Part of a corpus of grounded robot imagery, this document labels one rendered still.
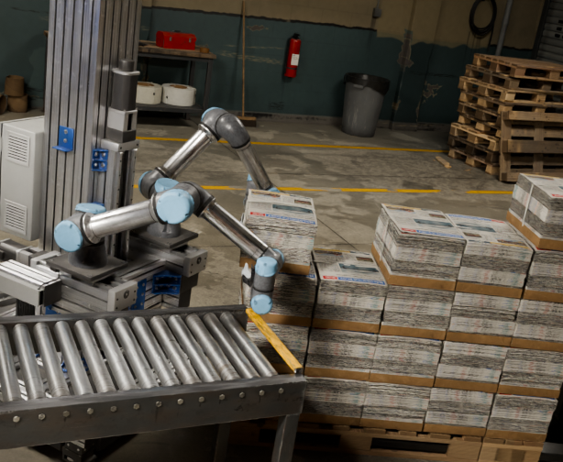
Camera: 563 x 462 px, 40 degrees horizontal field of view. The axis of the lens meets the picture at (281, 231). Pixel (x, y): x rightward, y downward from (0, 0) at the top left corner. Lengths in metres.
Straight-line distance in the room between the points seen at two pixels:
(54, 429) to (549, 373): 2.21
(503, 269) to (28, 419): 1.99
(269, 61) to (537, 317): 7.19
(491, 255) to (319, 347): 0.81
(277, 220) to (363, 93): 7.12
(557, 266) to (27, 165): 2.23
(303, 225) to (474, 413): 1.20
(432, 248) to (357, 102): 7.04
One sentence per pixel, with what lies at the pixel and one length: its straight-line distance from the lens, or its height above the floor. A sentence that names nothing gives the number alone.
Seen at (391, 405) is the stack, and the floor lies 0.27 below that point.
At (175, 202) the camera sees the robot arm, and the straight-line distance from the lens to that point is 2.66.
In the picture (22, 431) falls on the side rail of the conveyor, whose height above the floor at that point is 0.73.
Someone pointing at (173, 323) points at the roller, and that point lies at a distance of 2.72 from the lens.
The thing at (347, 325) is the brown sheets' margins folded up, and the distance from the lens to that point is 3.28.
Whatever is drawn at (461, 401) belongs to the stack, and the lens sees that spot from 3.58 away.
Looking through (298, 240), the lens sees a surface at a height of 0.98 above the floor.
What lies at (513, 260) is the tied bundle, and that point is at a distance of 3.34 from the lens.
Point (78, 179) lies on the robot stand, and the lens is 3.20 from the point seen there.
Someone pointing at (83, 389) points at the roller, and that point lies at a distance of 2.31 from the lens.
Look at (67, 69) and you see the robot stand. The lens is 3.16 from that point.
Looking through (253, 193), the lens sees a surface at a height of 1.06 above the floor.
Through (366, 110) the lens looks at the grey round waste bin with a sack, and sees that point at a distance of 10.15.
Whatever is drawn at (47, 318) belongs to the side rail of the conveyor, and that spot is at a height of 0.80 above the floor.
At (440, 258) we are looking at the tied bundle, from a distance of 3.24.
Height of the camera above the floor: 2.02
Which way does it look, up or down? 19 degrees down
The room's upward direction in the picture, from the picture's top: 9 degrees clockwise
